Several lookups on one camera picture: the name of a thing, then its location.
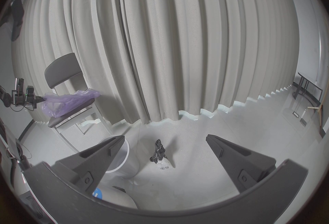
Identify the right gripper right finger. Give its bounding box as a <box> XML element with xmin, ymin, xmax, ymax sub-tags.
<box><xmin>206</xmin><ymin>134</ymin><xmax>277</xmax><ymax>195</ymax></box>

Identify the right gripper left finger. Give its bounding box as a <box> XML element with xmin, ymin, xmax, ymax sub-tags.
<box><xmin>54</xmin><ymin>136</ymin><xmax>125</xmax><ymax>196</ymax></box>

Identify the purple plastic bag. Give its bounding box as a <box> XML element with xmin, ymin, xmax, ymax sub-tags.
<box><xmin>42</xmin><ymin>88</ymin><xmax>101</xmax><ymax>118</ymax></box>

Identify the black plastic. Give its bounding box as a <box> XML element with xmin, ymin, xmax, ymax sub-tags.
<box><xmin>150</xmin><ymin>139</ymin><xmax>167</xmax><ymax>164</ymax></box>

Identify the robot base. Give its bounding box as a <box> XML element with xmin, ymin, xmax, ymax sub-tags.
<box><xmin>0</xmin><ymin>125</ymin><xmax>139</xmax><ymax>224</ymax></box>

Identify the white trash bin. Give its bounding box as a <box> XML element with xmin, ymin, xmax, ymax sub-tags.
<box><xmin>103</xmin><ymin>137</ymin><xmax>140</xmax><ymax>180</ymax></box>

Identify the grey and white chair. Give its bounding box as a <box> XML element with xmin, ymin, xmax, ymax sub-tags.
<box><xmin>44</xmin><ymin>53</ymin><xmax>113</xmax><ymax>154</ymax></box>

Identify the white curtain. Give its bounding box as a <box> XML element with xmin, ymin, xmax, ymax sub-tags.
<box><xmin>118</xmin><ymin>0</ymin><xmax>300</xmax><ymax>122</ymax></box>
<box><xmin>11</xmin><ymin>0</ymin><xmax>152</xmax><ymax>124</ymax></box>

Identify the dark small table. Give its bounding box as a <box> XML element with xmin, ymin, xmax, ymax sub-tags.
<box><xmin>293</xmin><ymin>72</ymin><xmax>324</xmax><ymax>105</ymax></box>

